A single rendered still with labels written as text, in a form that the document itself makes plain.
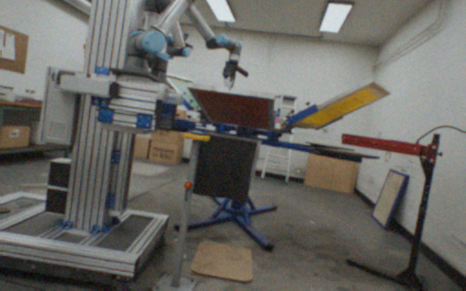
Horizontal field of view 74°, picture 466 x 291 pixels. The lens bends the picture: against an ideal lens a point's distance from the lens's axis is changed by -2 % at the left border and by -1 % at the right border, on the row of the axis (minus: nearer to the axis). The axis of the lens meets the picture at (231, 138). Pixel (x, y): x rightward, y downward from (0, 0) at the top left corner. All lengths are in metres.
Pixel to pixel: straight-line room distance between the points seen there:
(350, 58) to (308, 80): 0.95
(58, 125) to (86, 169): 0.32
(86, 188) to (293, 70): 5.37
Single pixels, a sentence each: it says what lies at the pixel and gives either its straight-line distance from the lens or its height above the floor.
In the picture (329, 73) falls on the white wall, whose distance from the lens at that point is 6.89.
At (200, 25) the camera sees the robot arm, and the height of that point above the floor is 1.65.
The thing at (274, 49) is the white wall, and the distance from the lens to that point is 6.94.
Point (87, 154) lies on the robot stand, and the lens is 2.19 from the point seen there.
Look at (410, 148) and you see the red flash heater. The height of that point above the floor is 1.06.
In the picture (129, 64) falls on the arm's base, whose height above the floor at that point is 1.30.
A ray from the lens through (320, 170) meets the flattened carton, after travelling 6.72.
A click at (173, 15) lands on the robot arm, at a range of 1.90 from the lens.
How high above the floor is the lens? 1.06
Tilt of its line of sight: 3 degrees down
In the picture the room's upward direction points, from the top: 9 degrees clockwise
